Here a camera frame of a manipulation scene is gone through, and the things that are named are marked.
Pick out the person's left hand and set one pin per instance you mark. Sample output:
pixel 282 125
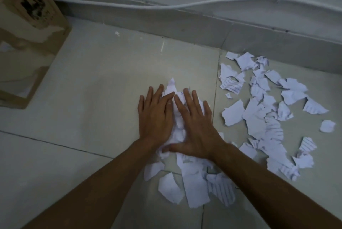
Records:
pixel 155 122

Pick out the person's right hand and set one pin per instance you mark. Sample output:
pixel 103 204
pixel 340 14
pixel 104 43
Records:
pixel 199 135

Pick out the person's right thumb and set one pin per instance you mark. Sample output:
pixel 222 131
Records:
pixel 175 147

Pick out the person's right middle finger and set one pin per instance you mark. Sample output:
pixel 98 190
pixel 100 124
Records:
pixel 190 103

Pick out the person's right little finger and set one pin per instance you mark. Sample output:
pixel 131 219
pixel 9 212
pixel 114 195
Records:
pixel 207 112

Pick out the person's left middle finger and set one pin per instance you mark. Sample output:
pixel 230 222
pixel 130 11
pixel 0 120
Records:
pixel 159 96

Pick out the person's left little finger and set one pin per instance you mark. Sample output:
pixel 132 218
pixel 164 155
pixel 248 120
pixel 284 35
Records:
pixel 141 104

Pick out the heap of torn white paper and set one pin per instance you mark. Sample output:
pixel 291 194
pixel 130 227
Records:
pixel 178 130

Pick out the person's left forearm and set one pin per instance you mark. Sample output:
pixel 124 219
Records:
pixel 101 188

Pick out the person's right forearm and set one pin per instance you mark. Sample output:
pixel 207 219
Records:
pixel 267 191

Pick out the small torn white paper piece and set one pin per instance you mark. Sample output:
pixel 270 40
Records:
pixel 153 170

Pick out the rounded torn white paper piece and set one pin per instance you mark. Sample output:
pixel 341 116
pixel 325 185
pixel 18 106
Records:
pixel 170 188

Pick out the long torn white paper strip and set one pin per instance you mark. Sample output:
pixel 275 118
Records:
pixel 194 186

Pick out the scattered torn lined paper scraps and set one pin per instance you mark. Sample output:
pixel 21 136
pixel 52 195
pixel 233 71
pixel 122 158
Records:
pixel 264 119

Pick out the torn lined paper piece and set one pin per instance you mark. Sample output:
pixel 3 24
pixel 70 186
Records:
pixel 222 188

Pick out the brown cardboard box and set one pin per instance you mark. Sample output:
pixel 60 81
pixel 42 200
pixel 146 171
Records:
pixel 32 36

